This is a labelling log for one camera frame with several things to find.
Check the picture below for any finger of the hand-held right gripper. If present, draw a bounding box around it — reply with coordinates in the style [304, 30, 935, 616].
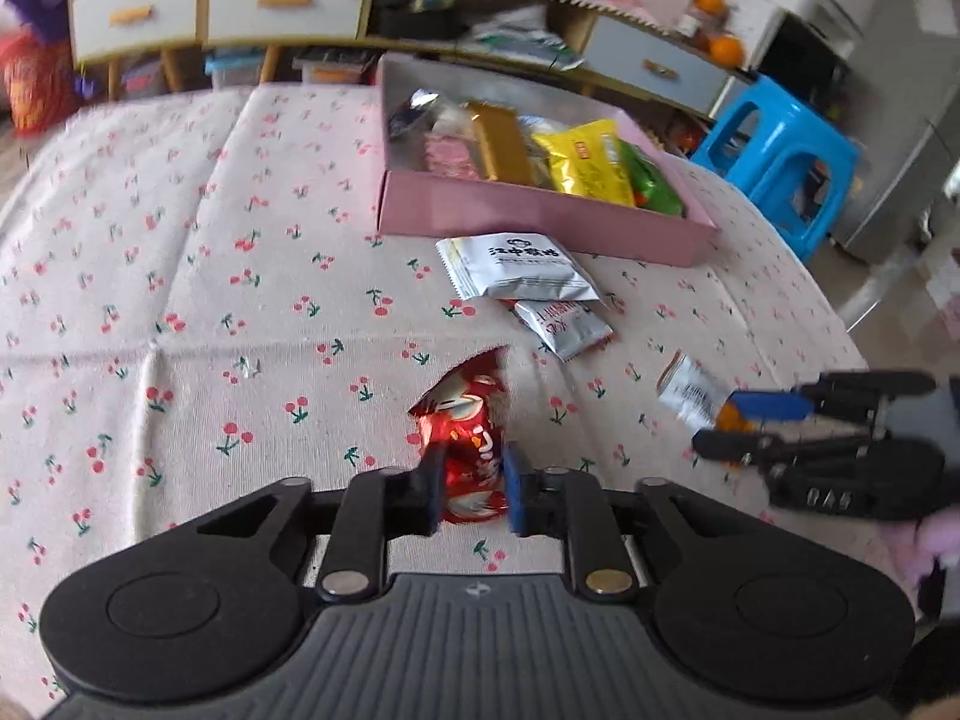
[692, 427, 887, 467]
[724, 370, 938, 425]

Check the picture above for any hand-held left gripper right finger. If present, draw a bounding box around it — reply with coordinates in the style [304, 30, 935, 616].
[500, 444, 752, 602]

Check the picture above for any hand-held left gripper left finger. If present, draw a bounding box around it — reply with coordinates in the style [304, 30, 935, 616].
[195, 441, 446, 605]

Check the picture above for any red snack packet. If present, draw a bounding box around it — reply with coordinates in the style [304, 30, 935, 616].
[407, 343, 512, 527]

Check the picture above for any small white orange packet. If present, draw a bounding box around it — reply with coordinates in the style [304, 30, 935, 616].
[655, 351, 743, 432]

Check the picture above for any pink cardboard box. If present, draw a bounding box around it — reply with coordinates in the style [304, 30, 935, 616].
[375, 52, 722, 268]

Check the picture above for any yellow snack packet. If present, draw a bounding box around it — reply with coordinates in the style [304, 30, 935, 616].
[531, 120, 640, 209]

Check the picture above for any small silver snack packet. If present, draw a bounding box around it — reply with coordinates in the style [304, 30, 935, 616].
[512, 298, 614, 366]

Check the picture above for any white packet dark print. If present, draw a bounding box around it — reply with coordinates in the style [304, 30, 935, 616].
[436, 231, 606, 306]

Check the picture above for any green snack packet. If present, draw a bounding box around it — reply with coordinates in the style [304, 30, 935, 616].
[619, 139, 689, 217]

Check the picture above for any blue plastic stool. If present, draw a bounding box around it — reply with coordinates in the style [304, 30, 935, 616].
[688, 73, 861, 265]

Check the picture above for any cherry printed blanket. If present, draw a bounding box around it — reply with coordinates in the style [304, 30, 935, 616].
[0, 81, 872, 720]

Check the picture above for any pink speckled snack packet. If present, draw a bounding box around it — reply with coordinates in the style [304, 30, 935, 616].
[420, 130, 486, 182]

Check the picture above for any grey metal cabinet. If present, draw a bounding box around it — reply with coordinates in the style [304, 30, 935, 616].
[827, 0, 960, 265]

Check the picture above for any gold snack packet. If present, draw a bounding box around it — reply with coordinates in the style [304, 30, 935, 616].
[463, 100, 539, 186]

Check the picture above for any dark blue snack packet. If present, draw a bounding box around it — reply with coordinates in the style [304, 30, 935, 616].
[385, 87, 445, 141]

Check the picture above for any white countertop oven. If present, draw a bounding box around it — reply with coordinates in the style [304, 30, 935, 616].
[730, 0, 865, 92]

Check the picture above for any clear storage box black lid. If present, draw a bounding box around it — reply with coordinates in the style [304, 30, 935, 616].
[295, 47, 377, 89]

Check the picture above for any long wooden cabinet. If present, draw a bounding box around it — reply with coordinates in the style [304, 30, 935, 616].
[66, 0, 752, 122]

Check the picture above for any pile of plastic bags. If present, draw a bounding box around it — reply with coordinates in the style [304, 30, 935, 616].
[471, 21, 587, 74]

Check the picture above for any clear storage box blue lid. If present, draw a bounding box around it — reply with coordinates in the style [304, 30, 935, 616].
[205, 47, 269, 92]

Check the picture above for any black basket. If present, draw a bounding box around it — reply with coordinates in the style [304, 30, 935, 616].
[370, 0, 471, 44]

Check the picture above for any red gift bag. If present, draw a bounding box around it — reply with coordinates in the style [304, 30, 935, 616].
[0, 32, 85, 137]

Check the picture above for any white drawer orange handle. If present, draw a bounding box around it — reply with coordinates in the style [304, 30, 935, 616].
[205, 0, 370, 47]
[70, 0, 201, 62]
[587, 13, 734, 119]

